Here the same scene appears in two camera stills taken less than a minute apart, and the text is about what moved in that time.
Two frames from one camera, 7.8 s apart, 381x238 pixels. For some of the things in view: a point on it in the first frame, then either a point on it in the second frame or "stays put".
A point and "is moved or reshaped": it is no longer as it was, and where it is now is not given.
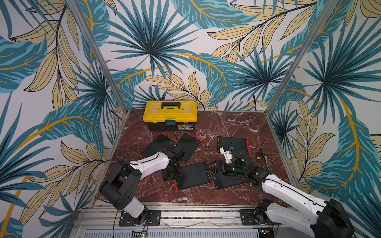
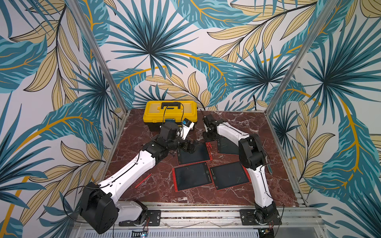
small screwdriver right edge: x=265 y=154 stays put
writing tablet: x=236 y=143 stays put
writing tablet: x=193 y=175 stays put
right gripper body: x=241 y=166 -> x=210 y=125
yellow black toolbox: x=170 y=115 stays put
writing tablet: x=222 y=182 stays put
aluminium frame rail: x=211 y=216 stays put
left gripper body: x=170 y=174 -> x=184 y=145
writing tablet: x=189 y=143 is moved or reshaped
